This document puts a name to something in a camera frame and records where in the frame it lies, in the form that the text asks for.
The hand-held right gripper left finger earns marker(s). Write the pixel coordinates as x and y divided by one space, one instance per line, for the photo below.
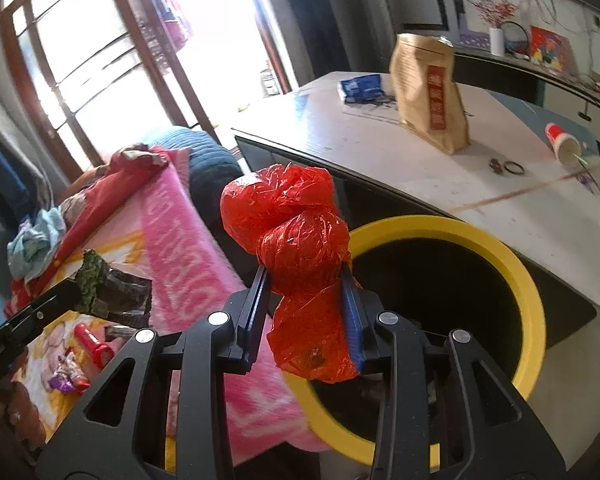
260 305

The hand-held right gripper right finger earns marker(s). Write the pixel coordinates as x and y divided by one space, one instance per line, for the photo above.
352 320

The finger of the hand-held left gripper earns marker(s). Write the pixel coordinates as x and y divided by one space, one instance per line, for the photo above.
50 305

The green black snack packet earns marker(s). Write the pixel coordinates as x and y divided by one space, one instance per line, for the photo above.
115 290

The red plastic bag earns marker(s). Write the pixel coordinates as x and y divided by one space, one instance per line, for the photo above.
290 230

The yellow trash bin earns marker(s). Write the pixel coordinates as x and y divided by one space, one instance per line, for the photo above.
525 280

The red lidded cup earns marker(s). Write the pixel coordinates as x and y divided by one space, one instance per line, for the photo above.
92 347

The light blue cloth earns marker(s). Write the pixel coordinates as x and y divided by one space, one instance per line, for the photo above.
35 240

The purple snack wrapper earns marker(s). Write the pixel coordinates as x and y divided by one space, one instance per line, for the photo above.
67 375

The dark brown wrapper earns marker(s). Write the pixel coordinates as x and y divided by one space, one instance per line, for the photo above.
120 332

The pink yellow printed blanket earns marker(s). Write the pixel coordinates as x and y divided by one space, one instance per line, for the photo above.
180 240

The dark blue hanging garment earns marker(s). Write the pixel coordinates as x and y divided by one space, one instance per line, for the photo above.
5 175

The dark blue quilted cushion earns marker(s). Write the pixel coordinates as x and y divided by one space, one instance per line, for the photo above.
210 170

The red quilt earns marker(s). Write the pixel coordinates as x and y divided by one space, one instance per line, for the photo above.
130 165

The white topped table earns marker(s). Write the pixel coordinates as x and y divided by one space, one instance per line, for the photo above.
380 150

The brown paper bag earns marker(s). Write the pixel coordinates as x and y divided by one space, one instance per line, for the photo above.
425 100

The blue packet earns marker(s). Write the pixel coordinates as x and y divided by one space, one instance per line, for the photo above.
362 87

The red white paper cup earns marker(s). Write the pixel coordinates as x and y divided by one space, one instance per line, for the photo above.
562 142

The pink hanging cloth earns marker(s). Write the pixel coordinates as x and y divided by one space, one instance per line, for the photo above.
172 30

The dark sideboard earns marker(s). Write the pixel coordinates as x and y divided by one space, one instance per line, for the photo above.
510 77

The dark curtain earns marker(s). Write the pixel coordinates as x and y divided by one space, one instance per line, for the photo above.
330 20

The white vase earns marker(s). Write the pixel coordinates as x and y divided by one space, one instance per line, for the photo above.
497 42

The colourful red picture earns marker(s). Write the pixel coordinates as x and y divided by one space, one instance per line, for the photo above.
550 47

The brown window frame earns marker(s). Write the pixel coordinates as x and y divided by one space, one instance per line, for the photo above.
130 25

